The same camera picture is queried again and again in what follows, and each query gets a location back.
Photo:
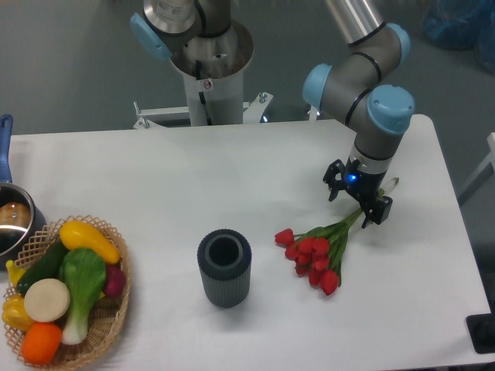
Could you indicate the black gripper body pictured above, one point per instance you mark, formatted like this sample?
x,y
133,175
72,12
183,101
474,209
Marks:
x,y
361,185

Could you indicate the green bok choy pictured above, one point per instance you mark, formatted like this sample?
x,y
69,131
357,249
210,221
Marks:
x,y
84,273

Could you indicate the red tulip bouquet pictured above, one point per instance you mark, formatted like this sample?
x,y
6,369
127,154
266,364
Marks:
x,y
318,253

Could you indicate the yellow squash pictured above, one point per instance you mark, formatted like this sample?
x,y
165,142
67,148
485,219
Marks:
x,y
76,234

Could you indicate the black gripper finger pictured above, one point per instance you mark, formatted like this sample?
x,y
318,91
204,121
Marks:
x,y
335,178
376,210

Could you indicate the white furniture frame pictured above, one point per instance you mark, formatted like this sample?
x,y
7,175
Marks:
x,y
479,175

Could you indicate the woven wicker basket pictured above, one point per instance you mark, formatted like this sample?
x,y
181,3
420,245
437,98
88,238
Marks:
x,y
106,319

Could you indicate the beige round bun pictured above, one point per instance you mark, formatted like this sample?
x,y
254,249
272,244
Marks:
x,y
47,300

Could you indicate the red radish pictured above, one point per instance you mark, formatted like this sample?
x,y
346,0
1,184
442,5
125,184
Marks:
x,y
115,282

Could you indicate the yellow banana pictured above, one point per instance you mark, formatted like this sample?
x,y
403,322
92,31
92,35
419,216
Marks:
x,y
15,273

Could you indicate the orange fruit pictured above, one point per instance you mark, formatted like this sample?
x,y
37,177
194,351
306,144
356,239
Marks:
x,y
41,343

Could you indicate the blue plastic bag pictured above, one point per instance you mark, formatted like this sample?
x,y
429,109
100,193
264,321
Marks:
x,y
462,25

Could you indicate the black device at table edge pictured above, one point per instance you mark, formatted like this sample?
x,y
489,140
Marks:
x,y
481,332

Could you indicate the yellow bell pepper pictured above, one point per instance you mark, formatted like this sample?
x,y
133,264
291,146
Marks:
x,y
15,315

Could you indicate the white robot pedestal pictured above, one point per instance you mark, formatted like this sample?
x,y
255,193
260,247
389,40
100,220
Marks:
x,y
213,74

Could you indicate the blue handled saucepan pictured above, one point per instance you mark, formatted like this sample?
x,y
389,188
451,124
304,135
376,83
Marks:
x,y
20,216

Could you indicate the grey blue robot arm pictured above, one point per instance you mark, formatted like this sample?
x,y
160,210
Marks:
x,y
352,93

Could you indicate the dark grey ribbed vase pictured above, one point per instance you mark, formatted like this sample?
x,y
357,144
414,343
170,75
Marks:
x,y
224,259

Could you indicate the dark green cucumber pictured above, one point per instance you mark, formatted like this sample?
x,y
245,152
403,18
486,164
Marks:
x,y
45,267

